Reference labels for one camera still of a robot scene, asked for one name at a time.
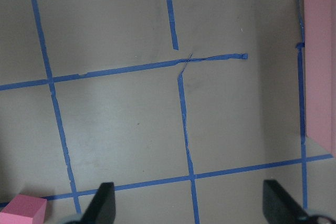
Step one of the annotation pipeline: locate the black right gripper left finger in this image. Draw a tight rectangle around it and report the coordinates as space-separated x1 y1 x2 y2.
80 182 116 224

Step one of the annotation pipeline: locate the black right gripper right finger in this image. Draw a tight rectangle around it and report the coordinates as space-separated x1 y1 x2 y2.
262 180 312 224

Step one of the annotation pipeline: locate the pink cube near centre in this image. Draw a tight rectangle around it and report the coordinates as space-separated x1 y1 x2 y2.
1 194 47 224

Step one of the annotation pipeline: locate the pink plastic bin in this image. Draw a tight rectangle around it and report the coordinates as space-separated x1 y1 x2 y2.
304 0 335 155

